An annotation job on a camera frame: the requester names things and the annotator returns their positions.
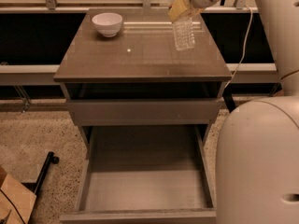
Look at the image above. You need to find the closed grey top drawer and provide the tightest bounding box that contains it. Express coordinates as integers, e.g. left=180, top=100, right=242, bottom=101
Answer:
left=66, top=100, right=220, bottom=126

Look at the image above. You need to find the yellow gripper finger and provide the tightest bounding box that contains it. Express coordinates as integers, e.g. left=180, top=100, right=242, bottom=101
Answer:
left=190, top=7, right=204, bottom=17
left=168, top=0, right=190, bottom=22

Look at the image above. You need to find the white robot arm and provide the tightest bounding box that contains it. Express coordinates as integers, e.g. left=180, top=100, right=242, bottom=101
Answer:
left=216, top=0, right=299, bottom=224

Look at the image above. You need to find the metal railing beam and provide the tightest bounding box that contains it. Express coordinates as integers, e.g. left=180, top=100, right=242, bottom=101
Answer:
left=0, top=63, right=279, bottom=86

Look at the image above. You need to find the grey drawer cabinet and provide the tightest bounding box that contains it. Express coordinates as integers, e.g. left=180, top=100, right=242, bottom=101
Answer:
left=54, top=8, right=231, bottom=149

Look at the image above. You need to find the clear plastic water bottle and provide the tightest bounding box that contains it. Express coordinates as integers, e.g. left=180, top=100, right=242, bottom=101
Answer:
left=168, top=0, right=195, bottom=51

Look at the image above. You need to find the white ceramic bowl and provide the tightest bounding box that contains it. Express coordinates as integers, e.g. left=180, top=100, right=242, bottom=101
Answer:
left=92, top=12, right=122, bottom=37

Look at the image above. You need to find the open grey middle drawer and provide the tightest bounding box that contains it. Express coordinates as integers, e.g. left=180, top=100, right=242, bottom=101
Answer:
left=61, top=125, right=216, bottom=224

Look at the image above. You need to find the white cable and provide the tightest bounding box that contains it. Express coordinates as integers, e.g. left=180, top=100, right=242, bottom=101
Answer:
left=222, top=5, right=254, bottom=91

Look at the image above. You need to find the brown cardboard box left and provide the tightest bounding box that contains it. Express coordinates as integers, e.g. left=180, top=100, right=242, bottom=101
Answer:
left=0, top=166, right=36, bottom=224

